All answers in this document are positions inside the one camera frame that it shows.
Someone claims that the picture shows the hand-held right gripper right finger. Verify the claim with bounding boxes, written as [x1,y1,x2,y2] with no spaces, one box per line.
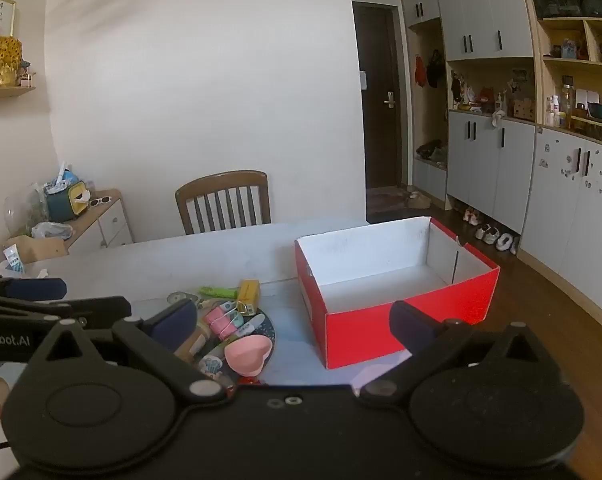
[358,300,558,405]

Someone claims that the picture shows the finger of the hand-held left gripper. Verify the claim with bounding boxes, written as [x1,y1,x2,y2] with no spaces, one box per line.
[0,294,132,332]
[0,276,68,303]

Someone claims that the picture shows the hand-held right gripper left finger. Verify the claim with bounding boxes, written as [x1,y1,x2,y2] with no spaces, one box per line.
[25,299,232,406]

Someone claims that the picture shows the pink binder clip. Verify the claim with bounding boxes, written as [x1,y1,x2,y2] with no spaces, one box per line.
[204,306,232,336]

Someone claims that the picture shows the red cardboard box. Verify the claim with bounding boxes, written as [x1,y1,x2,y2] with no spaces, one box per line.
[295,216,500,371]

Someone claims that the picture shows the blue white shell toy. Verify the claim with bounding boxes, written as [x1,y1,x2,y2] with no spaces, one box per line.
[200,355,226,380]

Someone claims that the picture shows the pink heart-shaped bowl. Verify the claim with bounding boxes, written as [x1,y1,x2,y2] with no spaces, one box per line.
[224,336,274,377]

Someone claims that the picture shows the tan cardboard box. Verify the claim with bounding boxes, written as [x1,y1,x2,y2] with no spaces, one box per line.
[3,236,70,264]

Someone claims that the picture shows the white plastic bag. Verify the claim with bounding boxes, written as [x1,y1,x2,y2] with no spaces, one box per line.
[31,221,74,240]

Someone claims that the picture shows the yellow small box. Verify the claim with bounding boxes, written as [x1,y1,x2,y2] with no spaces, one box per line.
[237,280,261,315]

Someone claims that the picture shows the white side cabinet wooden top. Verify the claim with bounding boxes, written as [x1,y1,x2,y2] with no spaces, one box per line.
[63,189,134,256]

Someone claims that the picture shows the teal yellow tissue box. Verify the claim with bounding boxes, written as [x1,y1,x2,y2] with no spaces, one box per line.
[46,180,92,223]

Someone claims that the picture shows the dark blue speckled tray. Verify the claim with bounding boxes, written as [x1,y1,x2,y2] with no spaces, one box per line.
[167,302,278,387]

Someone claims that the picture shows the patterned door rug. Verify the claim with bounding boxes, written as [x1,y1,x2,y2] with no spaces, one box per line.
[367,187,416,214]

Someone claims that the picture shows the brown wooden chair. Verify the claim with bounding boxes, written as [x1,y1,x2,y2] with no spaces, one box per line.
[175,170,272,236]

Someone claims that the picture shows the low white bench cabinet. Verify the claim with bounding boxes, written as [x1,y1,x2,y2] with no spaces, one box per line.
[412,157,449,202]

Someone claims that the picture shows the dark bag on bench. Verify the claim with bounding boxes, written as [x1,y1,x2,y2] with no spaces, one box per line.
[416,140,444,162]

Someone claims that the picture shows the white stickered cabinet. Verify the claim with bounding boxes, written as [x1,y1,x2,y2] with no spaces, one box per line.
[520,127,602,328]

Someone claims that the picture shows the golden ornament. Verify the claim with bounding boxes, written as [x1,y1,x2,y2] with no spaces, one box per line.
[0,37,24,86]

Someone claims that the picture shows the black hanging bag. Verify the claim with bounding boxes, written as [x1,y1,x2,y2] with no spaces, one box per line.
[427,50,444,89]

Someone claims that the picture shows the dark brown door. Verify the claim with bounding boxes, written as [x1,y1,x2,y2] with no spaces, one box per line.
[352,1,408,192]

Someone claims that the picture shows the open wooden shelf unit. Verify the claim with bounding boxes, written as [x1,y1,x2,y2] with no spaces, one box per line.
[518,0,602,147]

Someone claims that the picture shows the white upper cabinet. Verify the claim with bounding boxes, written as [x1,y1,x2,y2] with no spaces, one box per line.
[401,0,534,62]

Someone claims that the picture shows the white cabinet with black handles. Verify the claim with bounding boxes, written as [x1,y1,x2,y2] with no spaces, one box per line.
[446,110,538,235]

